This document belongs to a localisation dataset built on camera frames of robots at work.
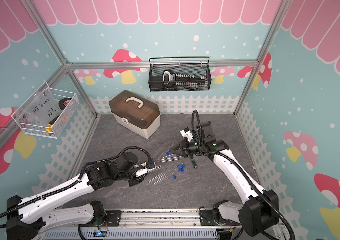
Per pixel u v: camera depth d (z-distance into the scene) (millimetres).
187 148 644
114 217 747
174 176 889
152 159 959
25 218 391
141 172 613
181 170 902
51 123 637
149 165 564
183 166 918
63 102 793
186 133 711
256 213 390
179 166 920
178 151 698
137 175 626
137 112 920
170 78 890
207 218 740
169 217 758
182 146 637
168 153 976
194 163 923
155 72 918
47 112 695
